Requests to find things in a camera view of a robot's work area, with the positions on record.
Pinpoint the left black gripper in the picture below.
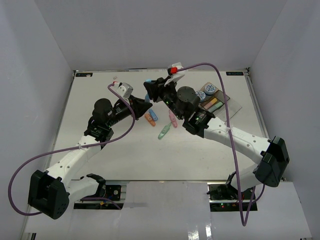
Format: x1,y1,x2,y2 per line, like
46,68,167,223
106,95,153,128

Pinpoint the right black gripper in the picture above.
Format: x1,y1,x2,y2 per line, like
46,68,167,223
144,76,185,121

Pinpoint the pink correction tape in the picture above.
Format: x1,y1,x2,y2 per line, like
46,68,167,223
169,110,178,128

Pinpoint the blue washi tape roll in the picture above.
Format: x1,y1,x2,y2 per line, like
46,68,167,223
203,83,217,96
195,90,207,103

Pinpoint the orange cap pink highlighter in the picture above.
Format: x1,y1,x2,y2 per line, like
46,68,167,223
204,98,218,109

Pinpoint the green correction tape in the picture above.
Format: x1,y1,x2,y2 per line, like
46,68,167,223
157,123,172,140

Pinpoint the green cap highlighter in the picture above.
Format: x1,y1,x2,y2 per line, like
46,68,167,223
208,102,223,113

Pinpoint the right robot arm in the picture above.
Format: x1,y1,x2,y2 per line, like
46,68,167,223
143,77,290,200

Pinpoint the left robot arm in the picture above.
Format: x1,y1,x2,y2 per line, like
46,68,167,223
28,95,152,220

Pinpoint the grey transparent tray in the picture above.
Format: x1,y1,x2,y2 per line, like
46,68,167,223
200,90,225,113

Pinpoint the amber transparent tray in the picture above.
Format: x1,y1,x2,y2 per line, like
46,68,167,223
195,82,218,104

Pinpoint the orange correction tape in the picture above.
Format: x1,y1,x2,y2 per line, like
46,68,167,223
144,113,156,127

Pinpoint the left black corner label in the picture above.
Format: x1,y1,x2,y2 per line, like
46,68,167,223
75,72,93,78

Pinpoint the black corner label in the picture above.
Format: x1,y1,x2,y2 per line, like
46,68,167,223
225,71,244,76
75,72,93,78

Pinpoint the right black corner label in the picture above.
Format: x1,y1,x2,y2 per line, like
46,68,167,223
225,71,244,76

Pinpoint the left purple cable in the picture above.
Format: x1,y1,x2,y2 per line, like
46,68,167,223
7,82,137,216

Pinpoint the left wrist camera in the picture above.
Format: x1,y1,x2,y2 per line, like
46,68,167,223
113,81,134,99

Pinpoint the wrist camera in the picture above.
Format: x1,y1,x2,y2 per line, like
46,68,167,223
113,81,134,99
164,62,186,86

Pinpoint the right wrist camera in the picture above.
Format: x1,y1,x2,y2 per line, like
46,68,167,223
164,62,186,86

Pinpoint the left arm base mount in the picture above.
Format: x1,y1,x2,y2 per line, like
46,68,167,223
73,184,127,210

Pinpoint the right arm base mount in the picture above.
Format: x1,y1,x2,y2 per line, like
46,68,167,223
206,182,258,213

